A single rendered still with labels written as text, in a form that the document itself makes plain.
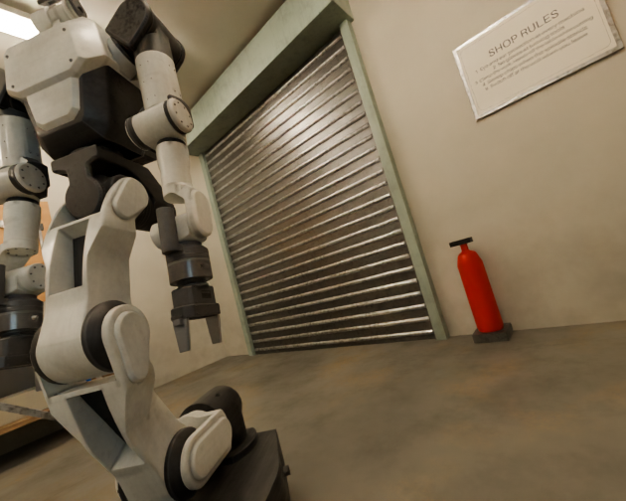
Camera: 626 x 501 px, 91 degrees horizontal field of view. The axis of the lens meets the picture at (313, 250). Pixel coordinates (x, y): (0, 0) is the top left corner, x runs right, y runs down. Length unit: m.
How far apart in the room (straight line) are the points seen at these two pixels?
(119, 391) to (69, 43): 0.77
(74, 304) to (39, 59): 0.58
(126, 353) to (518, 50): 2.22
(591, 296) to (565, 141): 0.81
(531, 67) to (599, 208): 0.82
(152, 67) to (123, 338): 0.62
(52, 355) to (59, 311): 0.08
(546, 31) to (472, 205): 0.93
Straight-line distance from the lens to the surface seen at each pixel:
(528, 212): 2.10
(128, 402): 0.74
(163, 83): 0.90
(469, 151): 2.18
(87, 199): 0.89
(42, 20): 1.20
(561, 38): 2.25
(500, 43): 2.30
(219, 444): 0.95
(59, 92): 0.98
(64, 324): 0.76
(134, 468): 0.86
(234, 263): 3.50
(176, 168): 0.78
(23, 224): 1.06
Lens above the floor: 0.61
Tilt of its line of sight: 5 degrees up
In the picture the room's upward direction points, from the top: 16 degrees counter-clockwise
